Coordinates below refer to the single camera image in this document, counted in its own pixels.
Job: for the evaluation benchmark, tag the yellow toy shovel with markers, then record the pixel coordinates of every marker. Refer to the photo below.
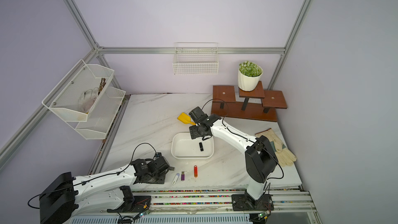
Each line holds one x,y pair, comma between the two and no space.
186,119

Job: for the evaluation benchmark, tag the white pot green plant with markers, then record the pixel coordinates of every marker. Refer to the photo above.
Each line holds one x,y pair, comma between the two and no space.
249,74

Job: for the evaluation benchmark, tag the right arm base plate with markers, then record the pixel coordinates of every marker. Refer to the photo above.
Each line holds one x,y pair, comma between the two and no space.
244,202

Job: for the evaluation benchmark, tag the white wire wall basket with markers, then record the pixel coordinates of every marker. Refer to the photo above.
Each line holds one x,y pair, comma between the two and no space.
196,59

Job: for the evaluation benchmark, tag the white lilac usb drive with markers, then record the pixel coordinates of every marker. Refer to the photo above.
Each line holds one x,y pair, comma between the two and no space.
175,179

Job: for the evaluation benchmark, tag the red usb drive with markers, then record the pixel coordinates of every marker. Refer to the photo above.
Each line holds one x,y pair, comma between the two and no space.
195,171

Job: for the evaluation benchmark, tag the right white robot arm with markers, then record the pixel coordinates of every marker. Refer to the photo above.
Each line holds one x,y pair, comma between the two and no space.
260,158

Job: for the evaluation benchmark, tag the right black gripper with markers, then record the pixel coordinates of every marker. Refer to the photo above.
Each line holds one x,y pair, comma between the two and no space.
195,132

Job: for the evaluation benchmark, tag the white storage box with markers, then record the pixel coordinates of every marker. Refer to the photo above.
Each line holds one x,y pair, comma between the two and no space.
183,147

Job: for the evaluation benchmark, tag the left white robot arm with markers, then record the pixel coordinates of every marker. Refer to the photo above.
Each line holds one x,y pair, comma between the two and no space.
109,191

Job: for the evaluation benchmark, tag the white mesh two-tier rack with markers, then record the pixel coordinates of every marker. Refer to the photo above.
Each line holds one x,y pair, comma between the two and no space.
63,100

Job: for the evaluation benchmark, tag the beige work glove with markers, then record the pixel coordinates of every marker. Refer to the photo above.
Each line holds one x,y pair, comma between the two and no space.
285,157

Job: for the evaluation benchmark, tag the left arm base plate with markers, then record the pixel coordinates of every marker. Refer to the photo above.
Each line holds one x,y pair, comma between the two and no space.
138,205

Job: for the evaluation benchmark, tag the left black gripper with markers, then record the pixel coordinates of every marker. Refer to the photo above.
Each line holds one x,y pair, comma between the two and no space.
161,179

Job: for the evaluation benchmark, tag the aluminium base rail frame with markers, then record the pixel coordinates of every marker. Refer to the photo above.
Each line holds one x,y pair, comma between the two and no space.
209,207

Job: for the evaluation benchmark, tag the black capped usb drive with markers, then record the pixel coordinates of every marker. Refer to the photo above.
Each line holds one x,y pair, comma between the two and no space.
201,146

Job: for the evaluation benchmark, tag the clear plastic bag in rack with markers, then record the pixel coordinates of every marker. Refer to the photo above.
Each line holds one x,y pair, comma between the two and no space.
87,100

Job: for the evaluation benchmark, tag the brown wooden step shelf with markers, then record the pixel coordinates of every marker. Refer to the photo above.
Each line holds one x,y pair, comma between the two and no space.
259,104

